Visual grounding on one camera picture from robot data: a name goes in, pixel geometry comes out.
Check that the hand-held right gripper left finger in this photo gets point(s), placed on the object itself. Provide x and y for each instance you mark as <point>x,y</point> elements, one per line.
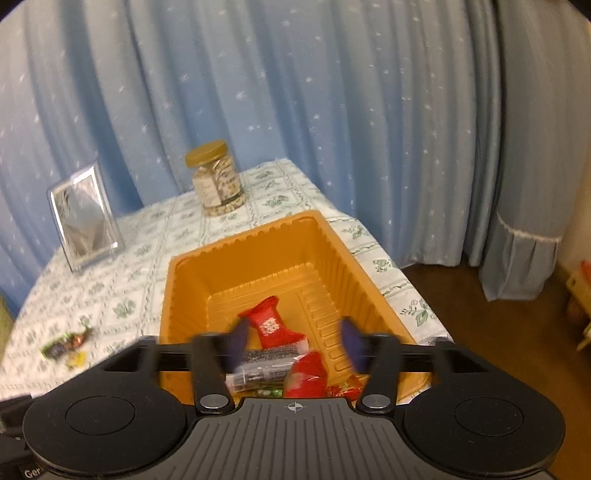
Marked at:
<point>240,340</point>

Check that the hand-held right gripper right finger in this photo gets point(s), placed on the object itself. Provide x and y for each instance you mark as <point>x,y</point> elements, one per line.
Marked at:
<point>352,344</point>

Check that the red white-print snack packet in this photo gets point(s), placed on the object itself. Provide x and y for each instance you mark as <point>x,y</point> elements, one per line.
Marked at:
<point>272,325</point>

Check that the black clear snack packet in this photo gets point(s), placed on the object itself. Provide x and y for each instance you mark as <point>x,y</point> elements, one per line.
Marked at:
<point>265,367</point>

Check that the red patterned snack packet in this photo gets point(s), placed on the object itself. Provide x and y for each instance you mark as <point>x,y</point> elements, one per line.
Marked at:
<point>344,390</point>

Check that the small red candy packet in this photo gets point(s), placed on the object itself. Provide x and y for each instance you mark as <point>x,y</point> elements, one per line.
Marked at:
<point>307,376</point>

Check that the small green candy wrapper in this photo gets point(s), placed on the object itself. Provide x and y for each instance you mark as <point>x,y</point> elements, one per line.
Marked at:
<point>268,392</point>

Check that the orange plastic tray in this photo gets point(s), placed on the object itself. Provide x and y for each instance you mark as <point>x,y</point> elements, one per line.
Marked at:
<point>258,267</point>

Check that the yellow snack packet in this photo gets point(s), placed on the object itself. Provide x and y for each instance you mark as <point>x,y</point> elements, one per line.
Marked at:
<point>77,361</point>

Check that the green snack packet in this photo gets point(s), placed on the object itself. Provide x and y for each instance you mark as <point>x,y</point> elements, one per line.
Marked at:
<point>64,344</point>

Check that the white green floral tablecloth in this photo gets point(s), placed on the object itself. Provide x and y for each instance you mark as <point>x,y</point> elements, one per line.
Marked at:
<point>138,286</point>

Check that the clear jar with gold lid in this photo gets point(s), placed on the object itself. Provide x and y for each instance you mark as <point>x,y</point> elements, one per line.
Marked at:
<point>217,184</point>

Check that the blue starry curtain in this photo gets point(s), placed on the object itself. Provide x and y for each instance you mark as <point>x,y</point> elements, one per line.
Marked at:
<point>323,115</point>

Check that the yellow wooden toy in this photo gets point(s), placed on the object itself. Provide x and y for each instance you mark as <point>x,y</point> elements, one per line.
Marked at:
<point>581,295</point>

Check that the grey-blue frilled curtain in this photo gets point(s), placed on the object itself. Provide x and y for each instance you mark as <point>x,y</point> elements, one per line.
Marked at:
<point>531,184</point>

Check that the silver picture frame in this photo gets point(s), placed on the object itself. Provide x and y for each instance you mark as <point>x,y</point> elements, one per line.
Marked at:
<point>87,217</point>

